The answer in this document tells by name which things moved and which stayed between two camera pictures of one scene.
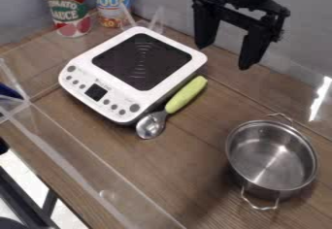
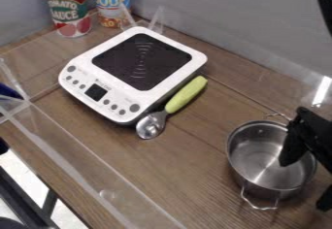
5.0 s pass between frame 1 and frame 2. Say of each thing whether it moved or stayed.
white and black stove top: stayed
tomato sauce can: stayed
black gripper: moved
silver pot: stayed
